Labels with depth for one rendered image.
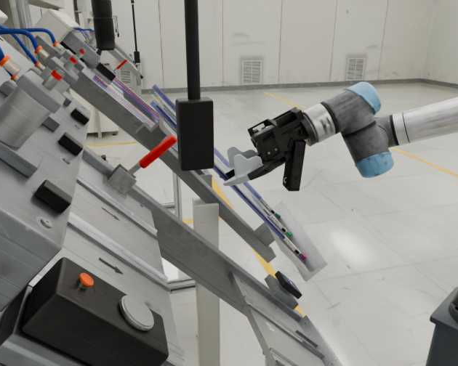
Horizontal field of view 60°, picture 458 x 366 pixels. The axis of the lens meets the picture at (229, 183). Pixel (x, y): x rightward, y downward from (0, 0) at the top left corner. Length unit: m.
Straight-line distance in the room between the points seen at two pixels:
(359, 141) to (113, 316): 0.71
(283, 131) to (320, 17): 8.18
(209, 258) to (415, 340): 1.43
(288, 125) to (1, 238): 0.68
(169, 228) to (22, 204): 0.42
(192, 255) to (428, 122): 0.60
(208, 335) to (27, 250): 0.99
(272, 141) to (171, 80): 7.31
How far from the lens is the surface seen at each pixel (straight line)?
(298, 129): 0.84
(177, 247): 0.64
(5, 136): 0.25
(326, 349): 0.75
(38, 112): 0.24
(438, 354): 1.26
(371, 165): 0.88
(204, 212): 0.96
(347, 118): 0.85
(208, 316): 1.13
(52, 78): 0.25
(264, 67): 8.53
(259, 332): 0.58
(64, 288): 0.22
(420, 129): 0.99
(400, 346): 1.92
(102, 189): 0.51
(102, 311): 0.23
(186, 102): 0.24
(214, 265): 0.67
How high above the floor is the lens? 1.24
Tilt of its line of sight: 22 degrees down
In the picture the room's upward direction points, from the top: straight up
